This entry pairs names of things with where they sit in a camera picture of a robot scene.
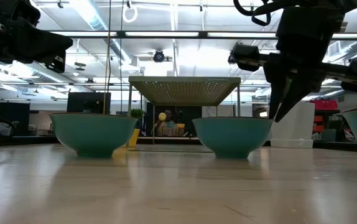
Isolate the black overhead camera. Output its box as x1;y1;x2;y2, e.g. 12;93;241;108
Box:
152;49;166;64

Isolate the white hanging ring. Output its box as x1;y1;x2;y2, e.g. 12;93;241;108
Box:
122;6;139;24

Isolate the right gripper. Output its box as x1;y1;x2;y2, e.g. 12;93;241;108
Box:
228;18;357;123

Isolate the black partition panel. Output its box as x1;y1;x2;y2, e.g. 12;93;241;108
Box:
145;102;203;138

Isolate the pale green perforated metal shelf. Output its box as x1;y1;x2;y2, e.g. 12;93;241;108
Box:
127;76;242;153

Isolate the person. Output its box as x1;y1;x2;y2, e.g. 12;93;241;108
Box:
0;121;20;137
154;108;180;138

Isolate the storage shelf with red bins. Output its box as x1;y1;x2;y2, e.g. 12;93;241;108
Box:
308;99;357;143

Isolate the hanging black cord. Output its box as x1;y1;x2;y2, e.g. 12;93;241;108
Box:
118;0;125;114

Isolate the overhead crossbar with light strips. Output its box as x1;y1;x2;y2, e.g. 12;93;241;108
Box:
46;30;357;40

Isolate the white hexagonal plant pot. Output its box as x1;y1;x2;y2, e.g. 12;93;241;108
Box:
270;101;316;149

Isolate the yellow plastic mini bowl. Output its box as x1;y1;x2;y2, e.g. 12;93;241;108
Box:
125;128;141;149

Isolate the green potted plant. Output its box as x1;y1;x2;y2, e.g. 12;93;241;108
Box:
129;108;145;130

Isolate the black monitor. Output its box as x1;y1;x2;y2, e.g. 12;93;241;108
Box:
66;91;112;114

